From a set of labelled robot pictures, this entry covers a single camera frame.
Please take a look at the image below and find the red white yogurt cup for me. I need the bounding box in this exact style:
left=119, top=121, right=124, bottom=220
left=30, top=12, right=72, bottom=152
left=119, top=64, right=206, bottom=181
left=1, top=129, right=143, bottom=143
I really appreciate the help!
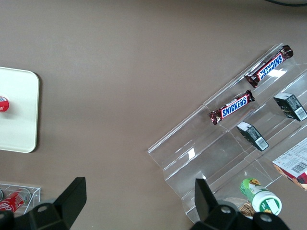
left=0, top=95, right=11, bottom=114

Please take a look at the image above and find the red cola bottle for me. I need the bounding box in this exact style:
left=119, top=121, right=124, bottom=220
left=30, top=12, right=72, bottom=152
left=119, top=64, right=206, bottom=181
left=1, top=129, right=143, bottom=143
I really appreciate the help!
left=0, top=187, right=31, bottom=214

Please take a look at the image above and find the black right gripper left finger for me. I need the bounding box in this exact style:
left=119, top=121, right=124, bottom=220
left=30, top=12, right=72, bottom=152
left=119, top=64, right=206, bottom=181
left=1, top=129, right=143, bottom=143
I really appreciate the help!
left=15, top=176, right=87, bottom=230

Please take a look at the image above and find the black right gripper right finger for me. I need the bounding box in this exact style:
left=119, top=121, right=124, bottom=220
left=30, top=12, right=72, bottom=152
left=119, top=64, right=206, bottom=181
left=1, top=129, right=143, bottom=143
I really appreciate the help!
left=190, top=178, right=255, bottom=230

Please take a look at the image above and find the clear acrylic stepped display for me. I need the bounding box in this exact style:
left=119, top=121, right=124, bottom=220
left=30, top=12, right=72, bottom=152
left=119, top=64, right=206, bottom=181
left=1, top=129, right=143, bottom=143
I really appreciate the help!
left=146, top=42, right=307, bottom=223

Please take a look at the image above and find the Snickers chocolate bar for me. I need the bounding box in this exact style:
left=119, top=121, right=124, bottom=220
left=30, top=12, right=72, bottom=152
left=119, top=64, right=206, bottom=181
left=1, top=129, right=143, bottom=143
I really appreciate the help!
left=244, top=45, right=295, bottom=89
left=207, top=89, right=255, bottom=126

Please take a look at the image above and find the clear acrylic bottle rack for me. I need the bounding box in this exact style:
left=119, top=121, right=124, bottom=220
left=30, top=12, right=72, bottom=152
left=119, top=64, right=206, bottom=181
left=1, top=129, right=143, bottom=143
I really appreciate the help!
left=0, top=183, right=41, bottom=216

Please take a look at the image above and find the beige plastic tray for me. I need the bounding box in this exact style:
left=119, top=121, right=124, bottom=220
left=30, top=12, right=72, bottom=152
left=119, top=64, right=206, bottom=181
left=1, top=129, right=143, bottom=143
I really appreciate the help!
left=0, top=66, right=40, bottom=154

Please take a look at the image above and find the white red printed carton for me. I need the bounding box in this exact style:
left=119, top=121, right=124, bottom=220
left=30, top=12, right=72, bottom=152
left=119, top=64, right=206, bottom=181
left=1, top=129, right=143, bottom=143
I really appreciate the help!
left=272, top=137, right=307, bottom=192

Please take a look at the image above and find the light wicker basket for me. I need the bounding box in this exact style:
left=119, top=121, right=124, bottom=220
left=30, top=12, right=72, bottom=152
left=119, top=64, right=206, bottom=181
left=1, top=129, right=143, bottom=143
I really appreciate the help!
left=236, top=196, right=257, bottom=220

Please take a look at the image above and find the small black carton box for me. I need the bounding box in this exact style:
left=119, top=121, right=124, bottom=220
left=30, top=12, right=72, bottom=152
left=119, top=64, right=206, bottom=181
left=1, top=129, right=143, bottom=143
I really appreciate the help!
left=236, top=121, right=270, bottom=151
left=273, top=92, right=307, bottom=122

